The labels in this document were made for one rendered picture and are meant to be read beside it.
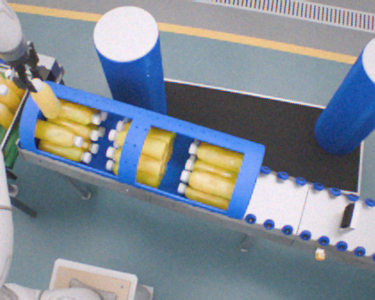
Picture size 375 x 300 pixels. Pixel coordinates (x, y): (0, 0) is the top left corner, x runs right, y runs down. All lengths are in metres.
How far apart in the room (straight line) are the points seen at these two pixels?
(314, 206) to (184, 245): 1.07
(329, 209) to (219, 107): 1.16
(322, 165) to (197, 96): 0.84
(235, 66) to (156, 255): 1.30
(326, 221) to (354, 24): 1.89
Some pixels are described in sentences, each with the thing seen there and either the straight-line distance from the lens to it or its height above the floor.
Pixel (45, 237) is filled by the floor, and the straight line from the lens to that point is 2.96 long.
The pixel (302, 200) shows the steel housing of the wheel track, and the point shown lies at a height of 0.93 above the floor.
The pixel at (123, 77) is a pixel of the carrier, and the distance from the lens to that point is 2.17.
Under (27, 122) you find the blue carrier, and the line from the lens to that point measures 1.81.
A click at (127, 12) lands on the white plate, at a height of 1.04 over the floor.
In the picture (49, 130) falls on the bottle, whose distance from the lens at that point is 1.85.
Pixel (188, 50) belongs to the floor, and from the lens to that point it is 3.24.
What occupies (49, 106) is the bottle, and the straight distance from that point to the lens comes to 1.67.
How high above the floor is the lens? 2.81
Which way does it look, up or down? 71 degrees down
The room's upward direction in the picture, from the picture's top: 1 degrees counter-clockwise
